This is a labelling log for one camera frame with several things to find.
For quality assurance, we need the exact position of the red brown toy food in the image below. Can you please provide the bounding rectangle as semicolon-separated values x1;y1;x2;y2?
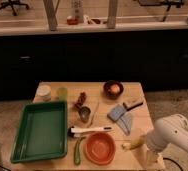
74;92;87;109

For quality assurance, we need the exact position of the white handled black brush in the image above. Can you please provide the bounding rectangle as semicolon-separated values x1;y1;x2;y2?
68;127;112;137

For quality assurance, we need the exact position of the green plastic tray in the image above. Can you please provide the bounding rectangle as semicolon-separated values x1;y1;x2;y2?
10;101;68;163

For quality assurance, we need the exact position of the white bottle on shelf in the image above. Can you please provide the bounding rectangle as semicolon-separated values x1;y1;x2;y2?
71;0;84;23

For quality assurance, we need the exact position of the blue grey cloth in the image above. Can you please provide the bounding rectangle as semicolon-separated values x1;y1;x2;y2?
107;105;132;136

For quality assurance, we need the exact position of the small metal cup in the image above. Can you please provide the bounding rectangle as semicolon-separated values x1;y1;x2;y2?
79;106;91;123

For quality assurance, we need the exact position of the dark brown bowl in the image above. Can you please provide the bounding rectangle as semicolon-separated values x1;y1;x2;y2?
103;80;124;99

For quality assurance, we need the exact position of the translucent green cup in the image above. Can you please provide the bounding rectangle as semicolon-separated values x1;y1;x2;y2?
56;87;68;101

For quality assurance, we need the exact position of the orange plastic bowl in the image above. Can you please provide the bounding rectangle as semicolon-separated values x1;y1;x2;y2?
84;132;116;165

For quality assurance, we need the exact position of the red object on shelf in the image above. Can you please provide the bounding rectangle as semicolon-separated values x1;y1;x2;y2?
67;18;79;25

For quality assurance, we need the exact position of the yellow banana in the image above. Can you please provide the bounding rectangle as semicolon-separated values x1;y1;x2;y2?
122;136;145;150

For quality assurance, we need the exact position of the black office chair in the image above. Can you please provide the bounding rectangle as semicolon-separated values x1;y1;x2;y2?
0;0;30;16

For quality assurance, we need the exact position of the white cylindrical container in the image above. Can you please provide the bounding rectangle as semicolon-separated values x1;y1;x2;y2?
37;85;51;101

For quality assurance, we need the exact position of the orange fruit in bowl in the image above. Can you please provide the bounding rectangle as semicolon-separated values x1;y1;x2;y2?
110;84;120;93

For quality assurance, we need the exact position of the black cable on floor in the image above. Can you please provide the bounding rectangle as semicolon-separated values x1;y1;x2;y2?
162;157;185;171

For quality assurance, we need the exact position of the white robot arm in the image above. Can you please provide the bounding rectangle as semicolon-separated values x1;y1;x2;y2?
145;114;188;153

